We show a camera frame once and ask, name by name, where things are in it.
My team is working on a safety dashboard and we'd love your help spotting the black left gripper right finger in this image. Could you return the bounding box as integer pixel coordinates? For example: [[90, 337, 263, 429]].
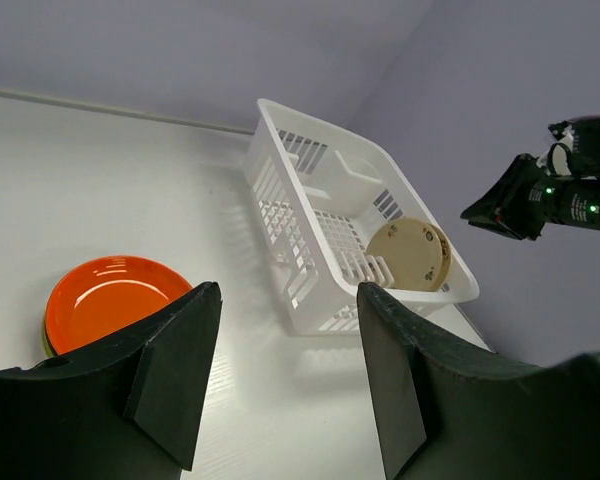
[[357, 283, 600, 479]]

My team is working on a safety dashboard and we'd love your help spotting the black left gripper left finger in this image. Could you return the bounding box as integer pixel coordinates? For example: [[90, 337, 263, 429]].
[[0, 282, 222, 479]]

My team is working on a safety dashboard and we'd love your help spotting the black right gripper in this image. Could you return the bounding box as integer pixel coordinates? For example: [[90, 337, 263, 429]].
[[460, 153, 563, 241]]

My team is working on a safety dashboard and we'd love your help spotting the lime green plate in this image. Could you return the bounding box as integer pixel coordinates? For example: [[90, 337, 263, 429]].
[[41, 322, 56, 358]]

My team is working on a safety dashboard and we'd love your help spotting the orange plate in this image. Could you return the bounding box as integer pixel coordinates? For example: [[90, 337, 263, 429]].
[[43, 255, 192, 355]]

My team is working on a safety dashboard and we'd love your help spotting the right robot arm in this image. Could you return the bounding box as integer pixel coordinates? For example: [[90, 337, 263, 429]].
[[461, 116, 600, 241]]

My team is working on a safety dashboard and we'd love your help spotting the white plastic dish rack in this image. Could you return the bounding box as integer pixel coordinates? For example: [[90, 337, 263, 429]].
[[243, 99, 480, 335]]

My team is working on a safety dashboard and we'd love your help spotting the beige plate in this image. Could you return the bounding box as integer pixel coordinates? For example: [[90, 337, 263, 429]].
[[366, 218, 442, 292], [429, 223, 452, 291]]

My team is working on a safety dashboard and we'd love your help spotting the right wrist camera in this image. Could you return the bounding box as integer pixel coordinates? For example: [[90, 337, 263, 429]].
[[546, 121, 574, 177]]

